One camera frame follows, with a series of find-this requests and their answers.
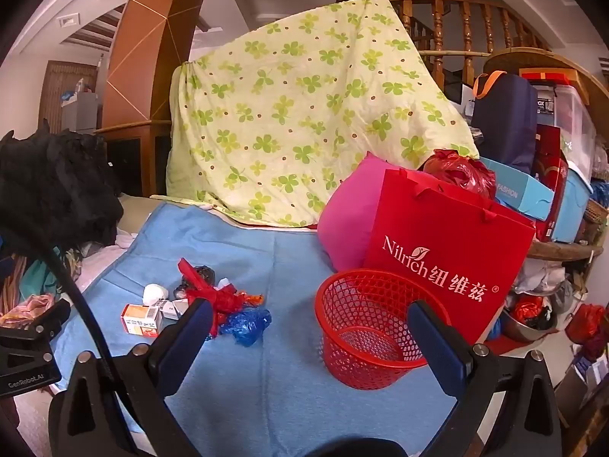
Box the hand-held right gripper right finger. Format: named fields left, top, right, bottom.
left=407, top=300, right=564, bottom=457

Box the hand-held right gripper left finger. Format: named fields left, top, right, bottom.
left=48, top=297, right=215, bottom=457

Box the red plastic bag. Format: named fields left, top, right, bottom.
left=422, top=149, right=498, bottom=201
left=566, top=304, right=606, bottom=346
left=509, top=295, right=545, bottom=324
left=177, top=258, right=248, bottom=339

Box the pale blue face mask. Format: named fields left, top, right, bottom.
left=143, top=284, right=171, bottom=305

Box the blue plastic bag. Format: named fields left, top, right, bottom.
left=218, top=307, right=272, bottom=347

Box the red plastic mesh basket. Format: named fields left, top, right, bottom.
left=315, top=269, right=453, bottom=388

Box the small white box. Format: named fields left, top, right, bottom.
left=157, top=299, right=191, bottom=322

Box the orange and white medicine box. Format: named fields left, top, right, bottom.
left=120, top=304, right=163, bottom=339

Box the black plastic bag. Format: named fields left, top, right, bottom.
left=174, top=265, right=216, bottom=298

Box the pile of colourful clothes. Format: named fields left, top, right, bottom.
left=0, top=248, right=86, bottom=324

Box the metal bowl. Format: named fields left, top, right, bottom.
left=502, top=307, right=557, bottom=344

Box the red paper bag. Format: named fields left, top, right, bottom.
left=364, top=168, right=537, bottom=344

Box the white cloth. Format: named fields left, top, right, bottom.
left=514, top=262, right=567, bottom=296

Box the pink pillow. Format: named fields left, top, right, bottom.
left=317, top=151, right=405, bottom=272

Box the round wooden table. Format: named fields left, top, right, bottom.
left=523, top=238, right=607, bottom=264

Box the blue cardboard box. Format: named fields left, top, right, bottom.
left=478, top=156, right=555, bottom=222

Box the dark wooden cabinet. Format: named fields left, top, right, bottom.
left=95, top=121, right=177, bottom=198

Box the black furry cloth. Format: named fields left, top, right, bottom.
left=0, top=119, right=124, bottom=251

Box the light blue storage bin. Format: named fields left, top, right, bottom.
left=552, top=169, right=593, bottom=243

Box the red gift box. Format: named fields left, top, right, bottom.
left=533, top=124, right=569, bottom=243

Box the wicker basket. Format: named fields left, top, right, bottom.
left=583, top=197, right=609, bottom=224

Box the green clover print quilt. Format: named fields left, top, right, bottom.
left=151, top=0, right=480, bottom=229

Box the grey cabinet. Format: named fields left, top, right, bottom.
left=61, top=91, right=100, bottom=134

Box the clear plastic storage bin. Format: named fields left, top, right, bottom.
left=528, top=83, right=598, bottom=177

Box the wooden arch panel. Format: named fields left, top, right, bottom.
left=95, top=0, right=220, bottom=134

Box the flat red box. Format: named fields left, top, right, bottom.
left=518, top=67, right=579, bottom=87

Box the curved wooden board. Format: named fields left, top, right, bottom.
left=483, top=48, right=591, bottom=105

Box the wooden stair railing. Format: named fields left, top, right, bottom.
left=390, top=0, right=553, bottom=91

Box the black cable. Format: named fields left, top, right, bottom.
left=0, top=226, right=143, bottom=439

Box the navy bag with orange handles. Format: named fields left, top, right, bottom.
left=471, top=70, right=540, bottom=174

